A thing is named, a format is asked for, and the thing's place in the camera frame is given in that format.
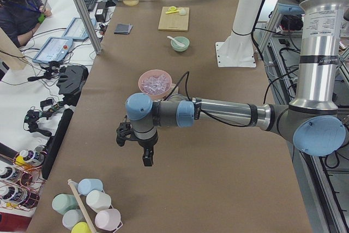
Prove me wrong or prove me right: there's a mint green ceramic bowl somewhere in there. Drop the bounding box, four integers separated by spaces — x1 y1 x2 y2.
171 36 191 53

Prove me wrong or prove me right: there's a green plastic cup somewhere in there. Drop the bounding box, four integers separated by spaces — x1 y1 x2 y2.
51 194 78 215

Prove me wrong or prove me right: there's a pink plastic cup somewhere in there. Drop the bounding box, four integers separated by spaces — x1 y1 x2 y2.
95 208 122 231

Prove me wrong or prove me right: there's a cup holder rack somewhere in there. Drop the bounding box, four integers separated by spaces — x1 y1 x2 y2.
68 179 123 232

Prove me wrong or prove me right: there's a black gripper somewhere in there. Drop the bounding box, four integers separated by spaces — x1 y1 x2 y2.
138 132 159 166

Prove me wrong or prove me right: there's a grey plastic cup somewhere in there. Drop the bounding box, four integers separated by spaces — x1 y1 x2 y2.
62 209 85 230

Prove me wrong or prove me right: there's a teach pendant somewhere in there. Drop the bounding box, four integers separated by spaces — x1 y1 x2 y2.
62 17 88 41
32 37 73 64

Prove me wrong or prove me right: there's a grey folded cloth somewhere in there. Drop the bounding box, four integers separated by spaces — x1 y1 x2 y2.
114 23 133 35

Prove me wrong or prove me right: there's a pink bowl of ice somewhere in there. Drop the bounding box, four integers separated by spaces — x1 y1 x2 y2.
138 69 172 100

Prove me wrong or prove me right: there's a copper wire bottle basket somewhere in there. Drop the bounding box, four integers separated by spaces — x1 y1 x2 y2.
1 145 47 212

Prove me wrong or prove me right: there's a cream plastic tray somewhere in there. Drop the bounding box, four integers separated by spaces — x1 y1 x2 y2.
164 83 179 100

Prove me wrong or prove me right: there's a lower teach pendant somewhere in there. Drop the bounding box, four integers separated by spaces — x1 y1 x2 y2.
32 37 73 64

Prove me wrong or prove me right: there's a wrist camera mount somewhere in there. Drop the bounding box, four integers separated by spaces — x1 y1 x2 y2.
116 122 137 147

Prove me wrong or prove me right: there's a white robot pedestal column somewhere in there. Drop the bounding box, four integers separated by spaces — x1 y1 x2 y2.
215 0 263 68

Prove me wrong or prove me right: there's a white half egg shape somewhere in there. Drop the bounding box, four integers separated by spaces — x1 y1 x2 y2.
179 9 186 16

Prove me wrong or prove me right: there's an upper teach pendant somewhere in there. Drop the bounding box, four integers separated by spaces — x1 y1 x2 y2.
62 17 88 41

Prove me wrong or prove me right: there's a bamboo cutting board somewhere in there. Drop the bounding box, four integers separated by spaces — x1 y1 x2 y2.
158 6 190 32

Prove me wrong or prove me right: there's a white ceramic spoon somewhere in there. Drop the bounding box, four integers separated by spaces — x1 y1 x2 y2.
167 35 185 47

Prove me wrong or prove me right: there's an aluminium frame post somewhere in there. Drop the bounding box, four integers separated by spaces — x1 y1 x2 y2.
73 0 102 55

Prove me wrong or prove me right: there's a white plastic cup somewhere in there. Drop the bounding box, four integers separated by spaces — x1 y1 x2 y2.
86 190 112 213

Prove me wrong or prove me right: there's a seated person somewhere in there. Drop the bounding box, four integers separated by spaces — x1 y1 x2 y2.
1 0 52 47

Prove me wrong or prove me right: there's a blue plastic cup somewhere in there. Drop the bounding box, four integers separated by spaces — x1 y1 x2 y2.
77 178 104 196

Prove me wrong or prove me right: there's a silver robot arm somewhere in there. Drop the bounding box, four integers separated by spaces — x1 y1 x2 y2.
117 0 348 170

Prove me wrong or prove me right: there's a yellow plastic cup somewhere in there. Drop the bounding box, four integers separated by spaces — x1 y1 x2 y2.
71 222 91 233

